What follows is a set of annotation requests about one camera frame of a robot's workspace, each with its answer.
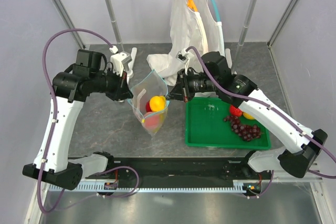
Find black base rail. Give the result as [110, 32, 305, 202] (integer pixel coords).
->
[82, 157, 271, 194]

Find white garment on teal hanger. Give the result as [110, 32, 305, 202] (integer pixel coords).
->
[194, 0, 225, 56]

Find peach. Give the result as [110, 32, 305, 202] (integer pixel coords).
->
[143, 112, 161, 131]

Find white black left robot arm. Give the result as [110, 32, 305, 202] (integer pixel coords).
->
[23, 48, 137, 190]

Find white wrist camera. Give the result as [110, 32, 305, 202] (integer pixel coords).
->
[109, 46, 133, 76]
[176, 49, 190, 64]

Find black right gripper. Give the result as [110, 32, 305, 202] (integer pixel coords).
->
[166, 67, 219, 102]

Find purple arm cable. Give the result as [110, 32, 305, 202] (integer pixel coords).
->
[36, 28, 140, 214]
[185, 46, 336, 200]

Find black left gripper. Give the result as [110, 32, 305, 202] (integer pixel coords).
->
[91, 67, 134, 101]

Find orange fruit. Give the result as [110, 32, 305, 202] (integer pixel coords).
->
[149, 96, 166, 112]

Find purple grape bunch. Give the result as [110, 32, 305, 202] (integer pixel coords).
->
[223, 115, 262, 142]

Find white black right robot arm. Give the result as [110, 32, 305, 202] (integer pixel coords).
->
[167, 50, 328, 179]

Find red strawberry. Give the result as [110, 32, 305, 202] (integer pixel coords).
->
[229, 105, 243, 117]

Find clear zip top bag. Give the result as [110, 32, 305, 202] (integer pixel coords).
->
[128, 70, 170, 136]

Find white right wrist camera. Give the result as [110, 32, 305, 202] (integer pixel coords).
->
[176, 49, 190, 64]

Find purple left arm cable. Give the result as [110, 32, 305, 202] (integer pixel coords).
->
[36, 28, 140, 214]

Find small yellow fruit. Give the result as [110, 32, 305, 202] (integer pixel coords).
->
[243, 112, 255, 120]

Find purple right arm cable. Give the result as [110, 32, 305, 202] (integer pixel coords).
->
[185, 46, 336, 200]

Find red apple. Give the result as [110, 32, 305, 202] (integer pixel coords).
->
[145, 101, 152, 113]

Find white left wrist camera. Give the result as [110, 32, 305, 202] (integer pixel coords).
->
[109, 46, 133, 76]

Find light blue cable duct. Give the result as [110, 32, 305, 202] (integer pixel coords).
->
[48, 179, 247, 193]

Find white garment on orange hanger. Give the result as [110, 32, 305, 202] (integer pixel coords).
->
[146, 0, 208, 86]

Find green plastic tray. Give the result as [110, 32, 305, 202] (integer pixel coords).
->
[185, 97, 271, 150]

